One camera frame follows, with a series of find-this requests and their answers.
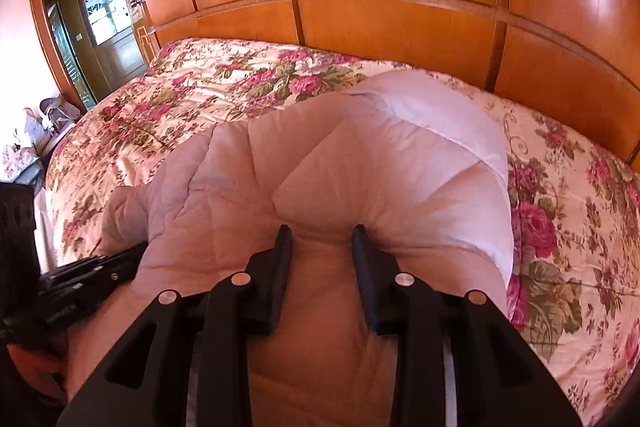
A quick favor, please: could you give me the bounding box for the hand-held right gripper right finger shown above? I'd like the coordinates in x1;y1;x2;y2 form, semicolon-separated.
351;224;583;427

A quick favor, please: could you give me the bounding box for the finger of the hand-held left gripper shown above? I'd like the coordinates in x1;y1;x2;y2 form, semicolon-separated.
40;241;149;303

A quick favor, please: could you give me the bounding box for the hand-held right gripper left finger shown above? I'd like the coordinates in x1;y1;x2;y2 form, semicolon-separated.
57;224;293;427

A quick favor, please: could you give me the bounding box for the white quilted jacket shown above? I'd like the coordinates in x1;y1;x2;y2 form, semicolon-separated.
65;69;516;427

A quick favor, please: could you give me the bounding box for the person's left hand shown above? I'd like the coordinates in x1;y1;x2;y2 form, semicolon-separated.
6;334;70;403

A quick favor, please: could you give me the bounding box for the dark cloth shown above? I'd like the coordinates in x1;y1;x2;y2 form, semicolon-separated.
0;181;38;323

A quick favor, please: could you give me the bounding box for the beige handbag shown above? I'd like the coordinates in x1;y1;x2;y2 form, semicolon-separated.
22;94;82;145

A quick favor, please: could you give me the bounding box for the floral bedspread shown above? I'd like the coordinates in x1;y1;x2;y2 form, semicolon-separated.
45;38;640;427

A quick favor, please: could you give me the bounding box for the wooden glass door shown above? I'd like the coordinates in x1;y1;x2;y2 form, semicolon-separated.
27;0;151;110

